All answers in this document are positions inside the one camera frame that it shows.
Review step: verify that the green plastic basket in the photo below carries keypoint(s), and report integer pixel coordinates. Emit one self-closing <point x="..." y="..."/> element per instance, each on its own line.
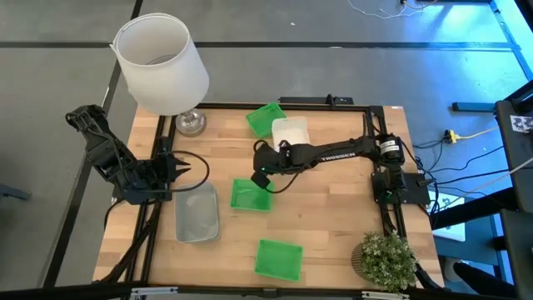
<point x="250" y="196"/>
<point x="264" y="118"/>
<point x="278" y="260"/>

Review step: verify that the white flat sheet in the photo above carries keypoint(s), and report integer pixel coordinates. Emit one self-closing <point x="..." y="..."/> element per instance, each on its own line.
<point x="451" y="231"/>

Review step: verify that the black flat mounting bracket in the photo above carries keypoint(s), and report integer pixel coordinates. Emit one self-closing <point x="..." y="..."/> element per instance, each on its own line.
<point x="316" y="100"/>

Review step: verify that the white plastic basket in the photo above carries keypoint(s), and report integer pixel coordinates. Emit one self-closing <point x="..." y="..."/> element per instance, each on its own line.
<point x="291" y="131"/>

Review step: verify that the white fiducial marker sheet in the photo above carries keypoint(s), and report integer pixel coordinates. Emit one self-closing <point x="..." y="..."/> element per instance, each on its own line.
<point x="522" y="124"/>

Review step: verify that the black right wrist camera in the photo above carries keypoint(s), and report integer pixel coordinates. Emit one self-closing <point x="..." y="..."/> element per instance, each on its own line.
<point x="261" y="180"/>

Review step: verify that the grey plastic basket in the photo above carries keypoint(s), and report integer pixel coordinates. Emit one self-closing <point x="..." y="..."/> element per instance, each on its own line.
<point x="197" y="212"/>

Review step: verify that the white shade table lamp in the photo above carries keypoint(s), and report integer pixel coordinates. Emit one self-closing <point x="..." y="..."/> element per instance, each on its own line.
<point x="160" y="75"/>

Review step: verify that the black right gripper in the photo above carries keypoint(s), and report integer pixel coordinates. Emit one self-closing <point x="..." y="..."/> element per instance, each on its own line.
<point x="272" y="160"/>

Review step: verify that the small potted green plant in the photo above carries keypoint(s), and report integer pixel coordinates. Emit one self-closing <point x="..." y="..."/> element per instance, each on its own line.
<point x="387" y="260"/>

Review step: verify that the black aluminium table frame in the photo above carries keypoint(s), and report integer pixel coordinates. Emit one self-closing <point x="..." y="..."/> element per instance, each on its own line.
<point x="225" y="106"/>

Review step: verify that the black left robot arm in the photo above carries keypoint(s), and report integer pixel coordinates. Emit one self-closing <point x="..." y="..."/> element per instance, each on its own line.
<point x="104" y="150"/>

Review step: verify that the person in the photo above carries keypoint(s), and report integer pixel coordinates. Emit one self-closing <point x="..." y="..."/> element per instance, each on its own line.
<point x="483" y="279"/>

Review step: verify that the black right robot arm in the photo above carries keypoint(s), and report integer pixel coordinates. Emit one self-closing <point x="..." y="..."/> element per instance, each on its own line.
<point x="333" y="152"/>

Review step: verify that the yellow power plug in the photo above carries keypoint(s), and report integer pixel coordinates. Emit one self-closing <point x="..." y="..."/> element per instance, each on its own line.
<point x="451" y="136"/>

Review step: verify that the black side cart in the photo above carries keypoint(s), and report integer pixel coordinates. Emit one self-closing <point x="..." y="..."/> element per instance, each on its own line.
<point x="516" y="166"/>

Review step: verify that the grey metal foot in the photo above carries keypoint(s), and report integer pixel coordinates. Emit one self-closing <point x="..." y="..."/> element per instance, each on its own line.
<point x="14" y="193"/>

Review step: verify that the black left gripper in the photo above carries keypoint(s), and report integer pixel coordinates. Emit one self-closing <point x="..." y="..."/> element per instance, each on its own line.
<point x="160" y="171"/>

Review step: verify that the silver metal bracket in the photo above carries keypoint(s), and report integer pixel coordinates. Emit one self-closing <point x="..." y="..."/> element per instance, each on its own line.
<point x="385" y="295"/>
<point x="154" y="291"/>

